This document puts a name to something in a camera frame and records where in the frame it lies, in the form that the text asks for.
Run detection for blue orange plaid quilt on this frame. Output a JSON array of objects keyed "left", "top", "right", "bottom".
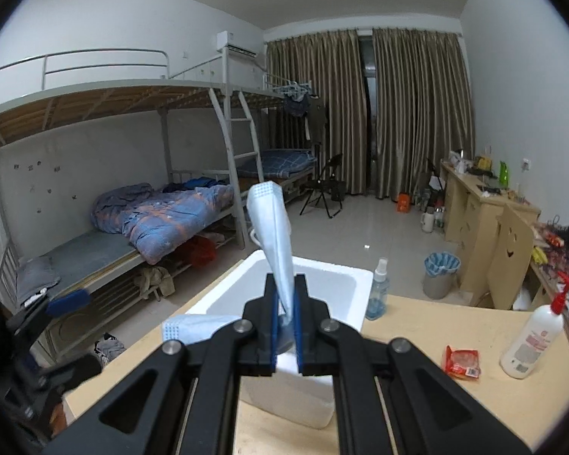
[{"left": 91, "top": 182, "right": 235, "bottom": 264}]

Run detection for grey sneakers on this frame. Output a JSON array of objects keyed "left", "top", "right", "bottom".
[{"left": 95, "top": 334, "right": 126, "bottom": 366}]

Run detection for white pump bottle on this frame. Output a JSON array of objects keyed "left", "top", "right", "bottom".
[{"left": 499, "top": 271, "right": 569, "bottom": 381}]

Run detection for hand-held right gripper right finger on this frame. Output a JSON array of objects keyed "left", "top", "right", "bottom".
[{"left": 294, "top": 272, "right": 532, "bottom": 455}]

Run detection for blue plaid bedding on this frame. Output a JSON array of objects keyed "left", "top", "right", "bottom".
[{"left": 237, "top": 149, "right": 316, "bottom": 176}]

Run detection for white foam box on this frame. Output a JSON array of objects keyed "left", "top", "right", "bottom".
[{"left": 185, "top": 249, "right": 374, "bottom": 430}]

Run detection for grey metal bunk bed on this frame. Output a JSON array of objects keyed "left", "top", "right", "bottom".
[
  {"left": 0, "top": 48, "right": 261, "bottom": 366},
  {"left": 225, "top": 69, "right": 319, "bottom": 209}
]

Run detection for red cloth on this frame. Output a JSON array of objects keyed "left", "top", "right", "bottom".
[{"left": 182, "top": 236, "right": 217, "bottom": 268}]

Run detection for grey pillow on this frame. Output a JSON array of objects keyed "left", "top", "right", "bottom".
[{"left": 16, "top": 256, "right": 61, "bottom": 304}]

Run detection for light wooden desk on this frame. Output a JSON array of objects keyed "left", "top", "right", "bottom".
[{"left": 440, "top": 161, "right": 541, "bottom": 295}]

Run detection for hanging blue clothes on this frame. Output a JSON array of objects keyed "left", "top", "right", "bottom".
[{"left": 272, "top": 83, "right": 313, "bottom": 117}]

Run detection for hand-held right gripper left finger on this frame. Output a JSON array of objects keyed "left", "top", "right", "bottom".
[{"left": 42, "top": 272, "right": 280, "bottom": 455}]

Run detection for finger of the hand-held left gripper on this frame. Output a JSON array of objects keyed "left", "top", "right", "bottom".
[{"left": 45, "top": 289, "right": 92, "bottom": 317}]

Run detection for clear spray bottle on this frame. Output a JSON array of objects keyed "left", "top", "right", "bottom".
[{"left": 365, "top": 257, "right": 390, "bottom": 320}]

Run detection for grey trash bin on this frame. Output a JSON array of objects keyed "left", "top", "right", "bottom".
[{"left": 423, "top": 252, "right": 462, "bottom": 300}]

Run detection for grey blue mattress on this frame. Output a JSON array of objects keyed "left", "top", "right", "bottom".
[{"left": 16, "top": 227, "right": 143, "bottom": 304}]

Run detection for beige cloth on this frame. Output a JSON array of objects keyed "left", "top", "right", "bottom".
[{"left": 135, "top": 265, "right": 176, "bottom": 300}]

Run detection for black folding chair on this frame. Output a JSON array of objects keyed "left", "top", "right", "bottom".
[{"left": 299, "top": 153, "right": 347, "bottom": 219}]

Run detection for blue face mask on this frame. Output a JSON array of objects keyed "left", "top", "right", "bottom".
[
  {"left": 161, "top": 314, "right": 240, "bottom": 346},
  {"left": 245, "top": 181, "right": 297, "bottom": 347}
]

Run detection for brown curtain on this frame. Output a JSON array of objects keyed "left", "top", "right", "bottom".
[
  {"left": 372, "top": 27, "right": 476, "bottom": 200},
  {"left": 264, "top": 30, "right": 375, "bottom": 197}
]

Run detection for red snack packet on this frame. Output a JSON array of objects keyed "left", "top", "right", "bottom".
[{"left": 442, "top": 345, "right": 482, "bottom": 380}]

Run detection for patterned tablecloth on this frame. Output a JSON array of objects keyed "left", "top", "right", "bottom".
[{"left": 531, "top": 220, "right": 569, "bottom": 366}]

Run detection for white air conditioner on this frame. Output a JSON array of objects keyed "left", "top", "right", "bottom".
[{"left": 217, "top": 31, "right": 258, "bottom": 60}]

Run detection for light wooden chair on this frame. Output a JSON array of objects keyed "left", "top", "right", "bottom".
[{"left": 474, "top": 204, "right": 536, "bottom": 309}]

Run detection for hanging dark shirt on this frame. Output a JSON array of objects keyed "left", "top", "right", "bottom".
[{"left": 306, "top": 97, "right": 328, "bottom": 145}]

